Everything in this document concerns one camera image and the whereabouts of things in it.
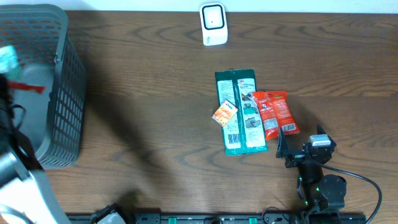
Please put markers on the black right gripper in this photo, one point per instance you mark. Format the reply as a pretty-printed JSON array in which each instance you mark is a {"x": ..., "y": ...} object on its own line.
[{"x": 296, "y": 156}]

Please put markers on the orange-red snack bag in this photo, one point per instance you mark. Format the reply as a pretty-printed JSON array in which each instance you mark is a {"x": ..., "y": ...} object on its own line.
[{"x": 275, "y": 113}]

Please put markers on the red stick packet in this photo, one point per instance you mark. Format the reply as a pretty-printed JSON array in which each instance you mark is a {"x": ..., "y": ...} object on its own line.
[{"x": 25, "y": 87}]

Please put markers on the green 3M wipes package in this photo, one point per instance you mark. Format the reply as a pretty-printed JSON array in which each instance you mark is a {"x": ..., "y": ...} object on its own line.
[{"x": 244, "y": 134}]

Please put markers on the mint green wipes pack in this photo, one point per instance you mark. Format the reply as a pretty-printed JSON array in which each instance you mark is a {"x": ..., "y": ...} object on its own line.
[{"x": 9, "y": 63}]

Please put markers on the orange Kleenex tissue pack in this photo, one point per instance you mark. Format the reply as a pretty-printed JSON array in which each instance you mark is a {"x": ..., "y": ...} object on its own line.
[{"x": 224, "y": 113}]

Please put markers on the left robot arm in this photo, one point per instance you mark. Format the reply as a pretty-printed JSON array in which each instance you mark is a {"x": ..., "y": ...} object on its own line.
[{"x": 26, "y": 194}]

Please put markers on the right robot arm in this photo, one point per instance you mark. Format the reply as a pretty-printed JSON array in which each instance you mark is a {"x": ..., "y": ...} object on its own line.
[{"x": 324, "y": 194}]

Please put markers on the white barcode scanner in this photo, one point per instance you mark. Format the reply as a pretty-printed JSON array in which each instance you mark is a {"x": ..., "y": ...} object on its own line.
[{"x": 213, "y": 24}]

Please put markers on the grey plastic mesh basket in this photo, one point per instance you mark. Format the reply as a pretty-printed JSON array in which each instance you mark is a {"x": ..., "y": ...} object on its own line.
[{"x": 46, "y": 57}]

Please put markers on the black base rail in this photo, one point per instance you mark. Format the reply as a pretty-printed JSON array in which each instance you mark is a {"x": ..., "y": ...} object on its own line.
[{"x": 155, "y": 218}]

